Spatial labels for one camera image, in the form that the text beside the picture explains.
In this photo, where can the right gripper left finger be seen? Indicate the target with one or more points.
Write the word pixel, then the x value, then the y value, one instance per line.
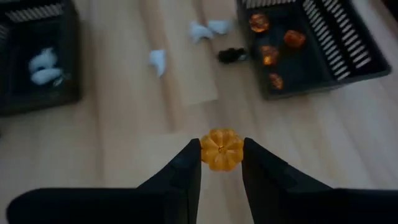
pixel 140 205

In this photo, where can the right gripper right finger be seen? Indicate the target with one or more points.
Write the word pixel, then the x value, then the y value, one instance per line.
pixel 295 205

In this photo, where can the orange pumpkin figurine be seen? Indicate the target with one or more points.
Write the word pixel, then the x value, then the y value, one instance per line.
pixel 221 150
pixel 258 22
pixel 294 38
pixel 276 81
pixel 269 55

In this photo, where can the black slotted plastic basket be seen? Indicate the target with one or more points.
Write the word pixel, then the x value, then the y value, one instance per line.
pixel 18 99
pixel 301 71

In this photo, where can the small black figurine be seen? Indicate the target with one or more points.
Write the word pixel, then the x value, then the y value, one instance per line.
pixel 231 55

